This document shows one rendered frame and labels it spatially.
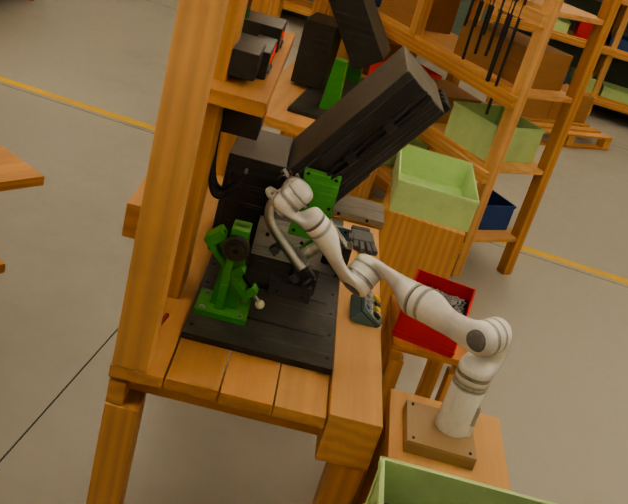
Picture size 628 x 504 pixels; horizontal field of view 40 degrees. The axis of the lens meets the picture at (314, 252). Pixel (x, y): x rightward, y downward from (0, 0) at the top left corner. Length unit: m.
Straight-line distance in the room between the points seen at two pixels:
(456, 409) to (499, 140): 2.98
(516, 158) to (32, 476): 3.40
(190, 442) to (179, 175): 1.66
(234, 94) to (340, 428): 0.87
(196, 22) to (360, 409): 1.04
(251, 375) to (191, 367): 0.16
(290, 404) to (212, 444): 1.24
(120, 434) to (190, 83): 0.95
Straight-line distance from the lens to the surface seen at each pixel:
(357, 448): 2.23
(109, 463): 2.38
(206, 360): 2.27
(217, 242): 2.34
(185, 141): 1.89
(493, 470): 2.30
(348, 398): 2.25
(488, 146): 5.14
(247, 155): 2.65
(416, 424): 2.27
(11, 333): 3.83
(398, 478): 2.02
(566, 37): 10.81
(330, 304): 2.64
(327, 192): 2.59
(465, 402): 2.22
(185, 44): 1.84
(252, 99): 2.15
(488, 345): 2.12
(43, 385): 3.56
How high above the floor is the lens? 2.15
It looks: 25 degrees down
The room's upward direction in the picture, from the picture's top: 16 degrees clockwise
